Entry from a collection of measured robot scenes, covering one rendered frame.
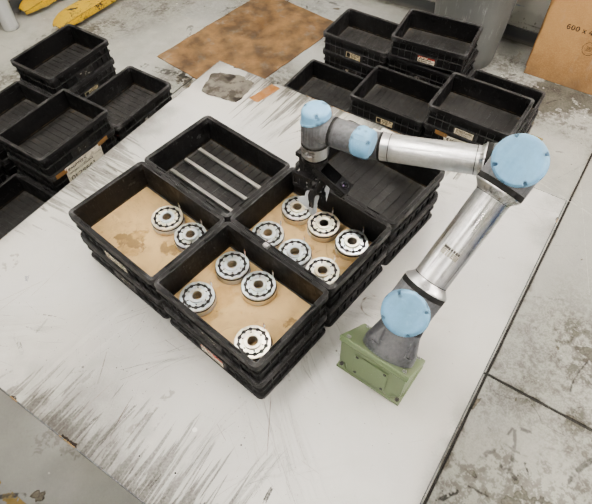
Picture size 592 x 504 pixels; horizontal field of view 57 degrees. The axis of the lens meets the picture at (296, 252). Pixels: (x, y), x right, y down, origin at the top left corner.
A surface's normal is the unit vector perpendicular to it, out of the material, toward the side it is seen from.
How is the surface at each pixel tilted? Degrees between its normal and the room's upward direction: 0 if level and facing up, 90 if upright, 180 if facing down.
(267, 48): 0
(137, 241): 0
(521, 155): 37
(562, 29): 76
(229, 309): 0
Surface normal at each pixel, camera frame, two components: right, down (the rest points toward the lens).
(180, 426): -0.01, -0.59
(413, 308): -0.41, 0.18
